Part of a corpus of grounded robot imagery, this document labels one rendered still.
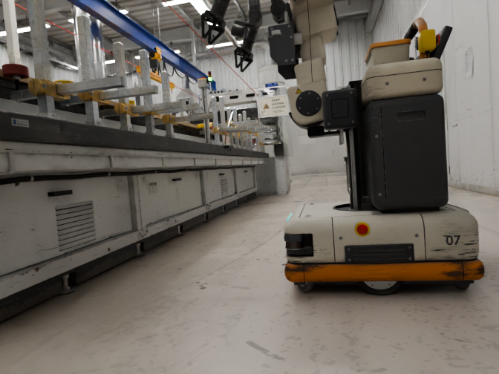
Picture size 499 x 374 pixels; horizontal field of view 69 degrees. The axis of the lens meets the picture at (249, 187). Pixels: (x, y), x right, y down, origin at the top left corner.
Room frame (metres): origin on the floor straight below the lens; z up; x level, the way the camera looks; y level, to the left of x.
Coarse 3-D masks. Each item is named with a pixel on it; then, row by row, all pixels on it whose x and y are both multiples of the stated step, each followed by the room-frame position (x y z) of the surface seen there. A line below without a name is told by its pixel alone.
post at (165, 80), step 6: (162, 72) 2.21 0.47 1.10; (162, 78) 2.21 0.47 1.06; (168, 78) 2.22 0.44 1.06; (162, 84) 2.21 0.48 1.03; (168, 84) 2.22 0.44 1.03; (162, 90) 2.21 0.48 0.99; (168, 90) 2.21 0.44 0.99; (168, 96) 2.20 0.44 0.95; (168, 114) 2.20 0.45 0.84; (168, 126) 2.20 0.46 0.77; (168, 132) 2.20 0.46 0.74
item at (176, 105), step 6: (168, 102) 1.71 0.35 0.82; (174, 102) 1.71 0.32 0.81; (180, 102) 1.71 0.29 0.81; (132, 108) 1.75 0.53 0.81; (138, 108) 1.74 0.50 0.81; (144, 108) 1.74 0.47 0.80; (150, 108) 1.73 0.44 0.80; (156, 108) 1.73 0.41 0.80; (162, 108) 1.72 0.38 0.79; (168, 108) 1.72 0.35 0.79; (174, 108) 1.73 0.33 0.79; (102, 114) 1.78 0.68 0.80; (108, 114) 1.78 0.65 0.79; (114, 114) 1.77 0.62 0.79
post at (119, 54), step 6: (114, 42) 1.72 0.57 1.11; (114, 48) 1.72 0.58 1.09; (120, 48) 1.72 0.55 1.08; (114, 54) 1.72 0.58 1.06; (120, 54) 1.71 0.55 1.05; (114, 60) 1.72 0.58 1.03; (120, 60) 1.71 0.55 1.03; (120, 66) 1.71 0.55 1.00; (120, 72) 1.71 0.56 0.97; (126, 78) 1.74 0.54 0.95; (126, 84) 1.74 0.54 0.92; (120, 102) 1.72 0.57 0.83; (126, 102) 1.72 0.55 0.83; (120, 114) 1.72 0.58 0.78; (126, 114) 1.71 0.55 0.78; (120, 120) 1.72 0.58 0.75; (126, 120) 1.71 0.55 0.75
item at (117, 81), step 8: (88, 80) 1.24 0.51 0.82; (96, 80) 1.23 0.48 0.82; (104, 80) 1.22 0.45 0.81; (112, 80) 1.22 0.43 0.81; (120, 80) 1.21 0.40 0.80; (56, 88) 1.26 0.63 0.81; (64, 88) 1.26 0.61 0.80; (72, 88) 1.25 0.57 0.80; (80, 88) 1.24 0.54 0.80; (88, 88) 1.24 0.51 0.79; (96, 88) 1.23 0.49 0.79; (104, 88) 1.24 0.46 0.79; (16, 96) 1.29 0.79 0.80; (24, 96) 1.29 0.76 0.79; (32, 96) 1.28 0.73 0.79
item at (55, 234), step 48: (0, 96) 1.30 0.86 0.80; (240, 144) 4.97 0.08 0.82; (0, 192) 1.30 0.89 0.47; (48, 192) 1.52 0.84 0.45; (96, 192) 1.84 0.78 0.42; (144, 192) 2.33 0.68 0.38; (192, 192) 3.16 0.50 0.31; (240, 192) 4.84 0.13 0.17; (0, 240) 1.28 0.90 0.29; (48, 240) 1.50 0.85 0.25; (96, 240) 1.80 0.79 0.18; (144, 240) 2.25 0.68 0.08; (0, 288) 1.22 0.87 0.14; (48, 288) 1.46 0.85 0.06
